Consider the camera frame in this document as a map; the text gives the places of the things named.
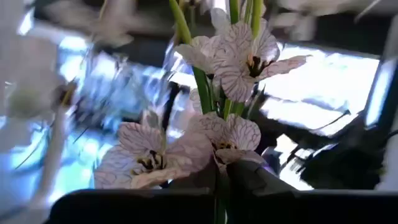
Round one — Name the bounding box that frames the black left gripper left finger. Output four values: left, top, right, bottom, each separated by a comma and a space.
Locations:
46, 187, 216, 224

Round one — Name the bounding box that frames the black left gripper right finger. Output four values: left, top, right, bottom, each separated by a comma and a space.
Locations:
226, 160, 398, 224

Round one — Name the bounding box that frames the white veined artificial flower spray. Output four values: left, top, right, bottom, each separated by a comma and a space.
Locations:
93, 0, 312, 224
0, 34, 80, 218

